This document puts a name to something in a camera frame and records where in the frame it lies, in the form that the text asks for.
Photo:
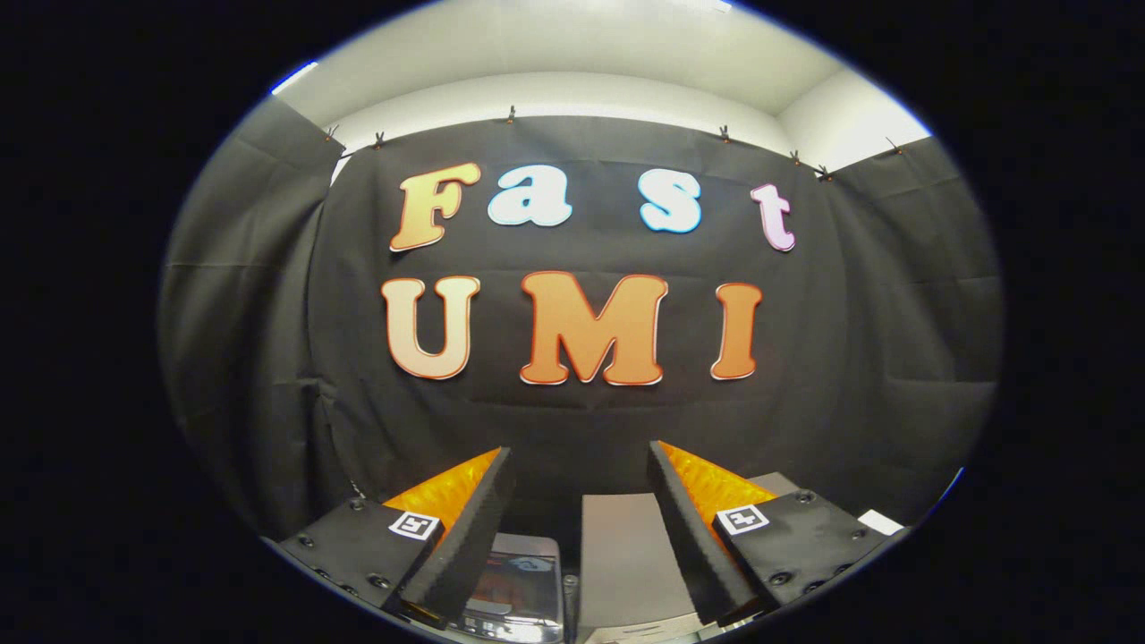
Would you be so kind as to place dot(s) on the white flat panel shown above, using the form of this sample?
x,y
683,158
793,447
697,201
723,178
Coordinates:
x,y
881,522

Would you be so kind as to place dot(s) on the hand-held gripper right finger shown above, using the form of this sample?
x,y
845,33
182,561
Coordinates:
x,y
693,537

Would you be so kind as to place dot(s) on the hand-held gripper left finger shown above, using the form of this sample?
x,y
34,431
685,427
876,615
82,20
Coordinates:
x,y
461,541

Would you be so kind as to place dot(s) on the long ceiling light strip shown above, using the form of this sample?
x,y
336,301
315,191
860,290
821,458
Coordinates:
x,y
295,77

